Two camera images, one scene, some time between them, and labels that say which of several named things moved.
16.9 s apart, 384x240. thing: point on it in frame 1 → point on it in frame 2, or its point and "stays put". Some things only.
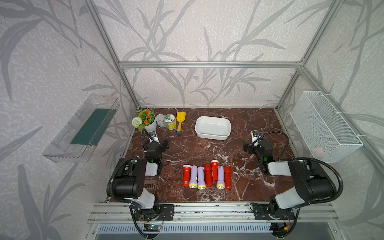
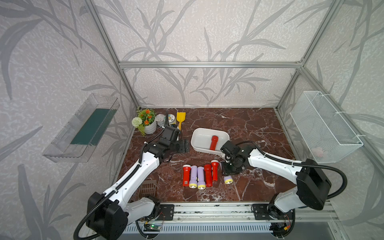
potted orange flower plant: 145,119 stays put
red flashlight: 214,164 stays put
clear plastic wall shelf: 80,137 stays put
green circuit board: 154,227 stays put
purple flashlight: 193,182 stays put
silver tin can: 160,120 stays put
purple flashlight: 220,183 → 228,179
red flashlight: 186,169 stays put
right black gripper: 250,148 → 224,171
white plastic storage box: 213,128 → 208,141
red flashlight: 228,178 → 213,143
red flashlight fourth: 208,175 stays put
